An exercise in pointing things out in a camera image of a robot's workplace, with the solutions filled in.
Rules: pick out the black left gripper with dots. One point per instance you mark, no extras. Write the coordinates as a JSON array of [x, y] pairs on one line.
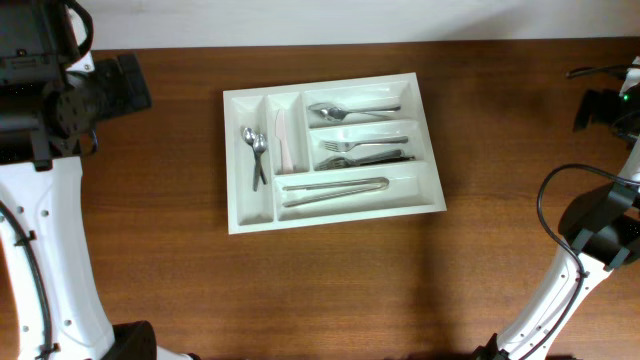
[[132, 82]]

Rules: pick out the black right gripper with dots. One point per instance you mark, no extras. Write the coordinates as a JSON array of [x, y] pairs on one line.
[[586, 110]]

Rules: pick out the small steel teaspoon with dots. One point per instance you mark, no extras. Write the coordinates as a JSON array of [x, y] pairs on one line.
[[249, 137], [259, 147]]

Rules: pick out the steel tablespoon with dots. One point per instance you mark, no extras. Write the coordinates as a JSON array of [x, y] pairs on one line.
[[328, 106], [336, 114]]

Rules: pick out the steel fork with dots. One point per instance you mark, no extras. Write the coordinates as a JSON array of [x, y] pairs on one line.
[[343, 147]]

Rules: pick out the black handled fork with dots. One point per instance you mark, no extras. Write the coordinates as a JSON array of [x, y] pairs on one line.
[[340, 162]]

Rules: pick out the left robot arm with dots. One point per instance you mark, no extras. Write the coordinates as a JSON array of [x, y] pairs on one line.
[[53, 95]]

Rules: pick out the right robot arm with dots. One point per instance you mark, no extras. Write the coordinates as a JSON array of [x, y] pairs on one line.
[[596, 235]]

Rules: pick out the white plastic cutlery tray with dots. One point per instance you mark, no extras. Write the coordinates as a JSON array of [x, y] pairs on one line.
[[414, 186]]

